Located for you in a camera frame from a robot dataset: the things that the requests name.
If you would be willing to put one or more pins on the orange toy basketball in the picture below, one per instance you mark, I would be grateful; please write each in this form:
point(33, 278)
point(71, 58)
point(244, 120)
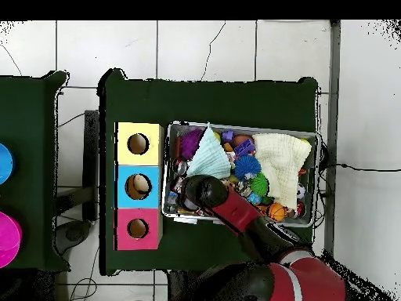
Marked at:
point(276, 212)

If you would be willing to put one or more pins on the small toy soccer ball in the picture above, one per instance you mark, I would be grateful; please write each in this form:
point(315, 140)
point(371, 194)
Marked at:
point(301, 191)

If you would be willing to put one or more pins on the blue round disc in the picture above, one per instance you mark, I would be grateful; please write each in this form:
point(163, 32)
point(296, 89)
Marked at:
point(4, 163)

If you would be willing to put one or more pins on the blue rubber koosh ball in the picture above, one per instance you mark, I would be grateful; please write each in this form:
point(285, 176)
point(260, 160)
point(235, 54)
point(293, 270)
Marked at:
point(247, 166)

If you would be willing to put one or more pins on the dark green table cloth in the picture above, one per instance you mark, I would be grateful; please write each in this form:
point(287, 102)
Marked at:
point(28, 141)
point(203, 100)

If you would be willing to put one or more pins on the magenta round disc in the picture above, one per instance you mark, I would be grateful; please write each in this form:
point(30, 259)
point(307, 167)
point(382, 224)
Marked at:
point(7, 240)

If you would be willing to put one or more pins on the green rubber koosh ball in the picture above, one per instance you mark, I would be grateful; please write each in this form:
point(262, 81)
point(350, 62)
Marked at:
point(259, 184)

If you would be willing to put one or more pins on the clear mesh bin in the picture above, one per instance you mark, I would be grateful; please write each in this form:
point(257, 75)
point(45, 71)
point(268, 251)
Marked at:
point(308, 216)

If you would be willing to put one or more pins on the purple plastic building block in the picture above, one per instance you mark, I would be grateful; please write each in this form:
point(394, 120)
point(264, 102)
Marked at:
point(245, 146)

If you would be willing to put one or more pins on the wooden box with three holes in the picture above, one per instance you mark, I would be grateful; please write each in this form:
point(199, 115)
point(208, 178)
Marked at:
point(139, 164)

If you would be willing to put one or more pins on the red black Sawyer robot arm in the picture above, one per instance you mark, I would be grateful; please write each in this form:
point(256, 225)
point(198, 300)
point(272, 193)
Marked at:
point(238, 213)

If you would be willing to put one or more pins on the purple spiky ball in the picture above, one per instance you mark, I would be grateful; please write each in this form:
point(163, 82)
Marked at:
point(191, 142)

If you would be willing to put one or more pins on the mint green waffle cloth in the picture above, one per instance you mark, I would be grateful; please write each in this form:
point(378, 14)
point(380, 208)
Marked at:
point(209, 158)

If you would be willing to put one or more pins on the cream waffle cloth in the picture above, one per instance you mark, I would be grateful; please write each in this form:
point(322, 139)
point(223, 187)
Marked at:
point(282, 163)

